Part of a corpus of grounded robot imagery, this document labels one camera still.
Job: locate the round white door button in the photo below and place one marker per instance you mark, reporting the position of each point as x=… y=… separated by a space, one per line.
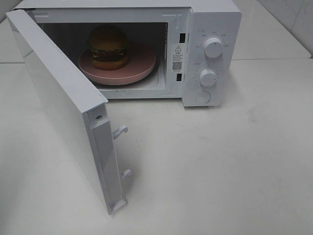
x=203 y=97

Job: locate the pink round plate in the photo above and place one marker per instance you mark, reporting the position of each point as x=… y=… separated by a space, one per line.
x=141 y=63

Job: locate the white microwave door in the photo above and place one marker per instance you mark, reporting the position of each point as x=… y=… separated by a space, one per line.
x=76 y=108

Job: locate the burger with lettuce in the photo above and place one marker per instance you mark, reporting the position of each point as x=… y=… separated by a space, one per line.
x=109 y=47

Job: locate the lower white timer knob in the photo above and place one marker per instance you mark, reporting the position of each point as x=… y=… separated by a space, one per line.
x=207 y=78

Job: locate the white warning label sticker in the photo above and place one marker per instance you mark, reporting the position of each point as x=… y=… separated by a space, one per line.
x=178 y=54

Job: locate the white microwave oven body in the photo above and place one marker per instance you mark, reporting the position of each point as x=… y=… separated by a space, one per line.
x=155 y=23

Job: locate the upper white power knob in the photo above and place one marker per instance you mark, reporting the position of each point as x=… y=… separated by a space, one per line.
x=213 y=47

